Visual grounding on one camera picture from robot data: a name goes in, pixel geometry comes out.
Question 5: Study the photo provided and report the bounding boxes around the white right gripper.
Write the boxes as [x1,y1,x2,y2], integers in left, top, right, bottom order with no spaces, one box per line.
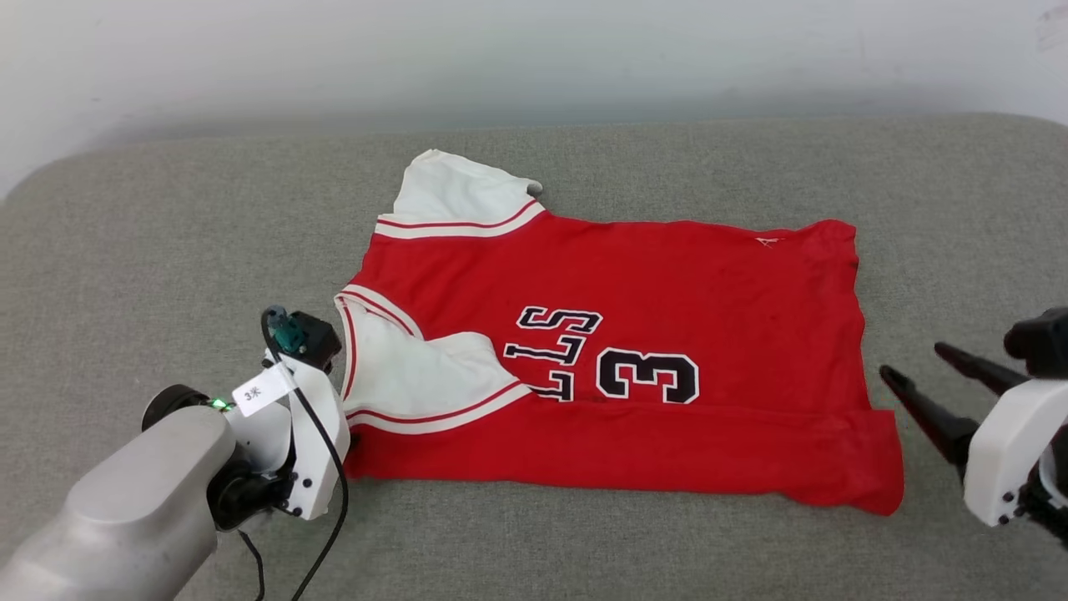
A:
[879,341,1068,528]

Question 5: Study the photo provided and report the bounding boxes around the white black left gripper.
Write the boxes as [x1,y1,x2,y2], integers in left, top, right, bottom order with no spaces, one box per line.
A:
[227,353,351,521]

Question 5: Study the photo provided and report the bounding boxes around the red Bulls 23 jersey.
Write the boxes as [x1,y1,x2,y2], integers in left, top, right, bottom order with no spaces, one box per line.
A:
[334,149,906,517]

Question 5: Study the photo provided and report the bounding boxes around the white paper label tag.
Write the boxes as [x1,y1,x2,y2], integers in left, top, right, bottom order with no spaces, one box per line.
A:
[232,367,299,418]

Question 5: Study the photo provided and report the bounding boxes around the black cable with teal connector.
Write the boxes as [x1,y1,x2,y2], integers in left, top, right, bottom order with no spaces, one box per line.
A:
[260,306,350,601]

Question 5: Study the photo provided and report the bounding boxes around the thin black cable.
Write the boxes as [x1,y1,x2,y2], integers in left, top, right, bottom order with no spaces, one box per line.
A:
[238,528,266,601]

